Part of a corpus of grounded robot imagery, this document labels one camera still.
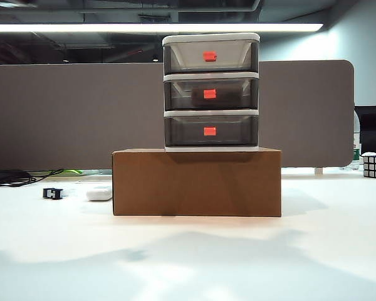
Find smoky transparent drawer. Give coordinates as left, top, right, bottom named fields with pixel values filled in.
left=164, top=116, right=259, bottom=147
left=164, top=80, right=259, bottom=110

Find brown cardboard box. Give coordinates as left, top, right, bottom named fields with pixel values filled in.
left=112, top=147, right=283, bottom=218

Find small white plastic case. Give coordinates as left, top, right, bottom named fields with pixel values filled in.
left=85, top=185, right=113, bottom=201

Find grey desk partition panel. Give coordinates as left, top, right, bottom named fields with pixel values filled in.
left=0, top=59, right=355, bottom=172

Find long ceiling light strip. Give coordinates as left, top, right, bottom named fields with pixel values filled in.
left=0, top=23, right=324, bottom=33

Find small black plastic clip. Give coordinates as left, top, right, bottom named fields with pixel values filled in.
left=42, top=187, right=63, bottom=200

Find clear bottle with green label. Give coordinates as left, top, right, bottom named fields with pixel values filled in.
left=352, top=112, right=363, bottom=166

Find smoky drawer with angled handle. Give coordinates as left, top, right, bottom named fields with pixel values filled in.
left=163, top=42, right=259, bottom=73

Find white plastic drawer cabinet frame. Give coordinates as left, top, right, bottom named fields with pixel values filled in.
left=162, top=32, right=261, bottom=153

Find black cables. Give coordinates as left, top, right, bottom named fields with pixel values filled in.
left=0, top=168, right=65, bottom=187

